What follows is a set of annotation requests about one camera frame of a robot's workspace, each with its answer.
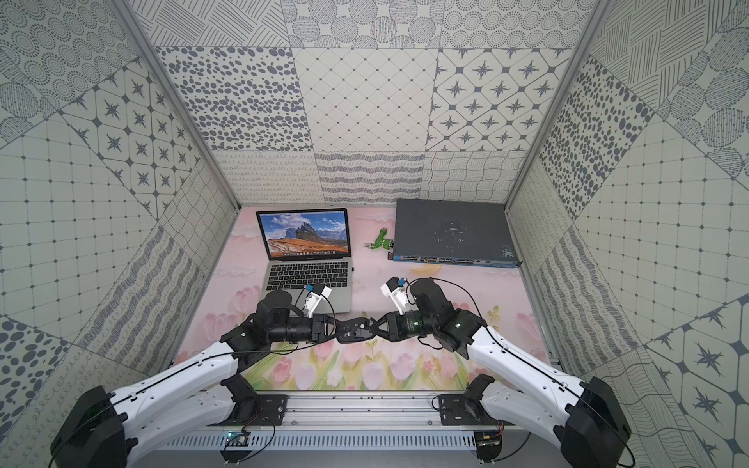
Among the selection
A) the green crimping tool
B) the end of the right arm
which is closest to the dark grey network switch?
the green crimping tool

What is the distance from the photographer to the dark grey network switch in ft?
3.38

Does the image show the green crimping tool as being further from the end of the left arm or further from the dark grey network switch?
the end of the left arm

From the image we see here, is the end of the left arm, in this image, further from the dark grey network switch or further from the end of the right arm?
the dark grey network switch

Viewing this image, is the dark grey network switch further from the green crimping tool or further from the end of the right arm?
the end of the right arm

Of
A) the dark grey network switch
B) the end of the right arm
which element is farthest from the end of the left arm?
the dark grey network switch

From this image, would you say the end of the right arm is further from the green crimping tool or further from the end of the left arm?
the green crimping tool
